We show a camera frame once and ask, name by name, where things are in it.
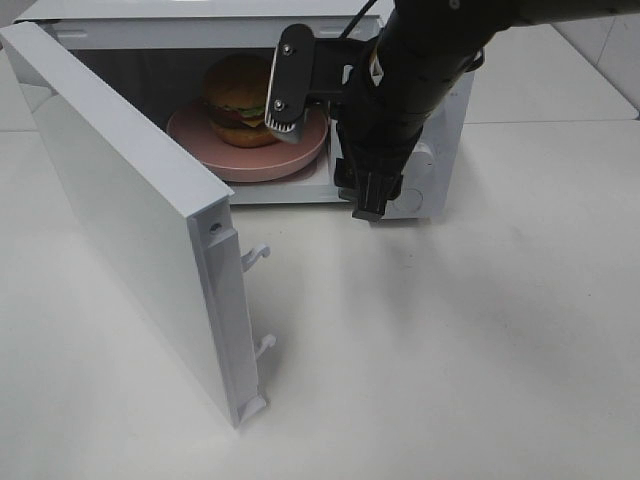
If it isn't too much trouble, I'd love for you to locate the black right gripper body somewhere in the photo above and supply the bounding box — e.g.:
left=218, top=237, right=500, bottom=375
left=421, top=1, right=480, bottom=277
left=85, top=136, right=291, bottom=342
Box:
left=307, top=39, right=424, bottom=190

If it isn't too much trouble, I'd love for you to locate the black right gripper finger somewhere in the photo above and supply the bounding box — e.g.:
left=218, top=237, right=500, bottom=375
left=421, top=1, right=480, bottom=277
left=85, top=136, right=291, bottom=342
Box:
left=333, top=158, right=403, bottom=221

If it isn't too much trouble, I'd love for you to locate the round white door release button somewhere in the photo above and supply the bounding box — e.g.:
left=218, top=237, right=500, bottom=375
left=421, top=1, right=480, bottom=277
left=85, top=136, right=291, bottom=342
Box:
left=386, top=188, right=424, bottom=219

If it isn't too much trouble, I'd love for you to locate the white timer knob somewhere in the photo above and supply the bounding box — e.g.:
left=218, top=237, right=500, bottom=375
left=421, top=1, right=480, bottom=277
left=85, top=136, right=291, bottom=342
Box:
left=404, top=141, right=434, bottom=177

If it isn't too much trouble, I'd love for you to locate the burger with lettuce and cheese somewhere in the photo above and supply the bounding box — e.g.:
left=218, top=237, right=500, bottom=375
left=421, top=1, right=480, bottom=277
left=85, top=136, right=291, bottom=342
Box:
left=202, top=54, right=278, bottom=148

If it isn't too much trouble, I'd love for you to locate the pink round plate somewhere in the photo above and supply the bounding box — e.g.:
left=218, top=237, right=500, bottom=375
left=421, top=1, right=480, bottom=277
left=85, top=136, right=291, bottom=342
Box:
left=166, top=102, right=329, bottom=183

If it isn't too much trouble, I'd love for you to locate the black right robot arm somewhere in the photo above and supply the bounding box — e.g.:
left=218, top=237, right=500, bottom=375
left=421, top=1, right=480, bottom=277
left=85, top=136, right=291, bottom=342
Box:
left=282, top=1, right=639, bottom=221

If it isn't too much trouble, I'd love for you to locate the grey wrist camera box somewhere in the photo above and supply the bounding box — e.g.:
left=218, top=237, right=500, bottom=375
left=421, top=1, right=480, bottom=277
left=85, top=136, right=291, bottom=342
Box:
left=265, top=23, right=315, bottom=144

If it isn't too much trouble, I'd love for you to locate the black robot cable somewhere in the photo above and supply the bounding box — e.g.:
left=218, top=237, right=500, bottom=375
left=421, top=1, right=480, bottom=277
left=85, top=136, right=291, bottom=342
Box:
left=339, top=0, right=376, bottom=39

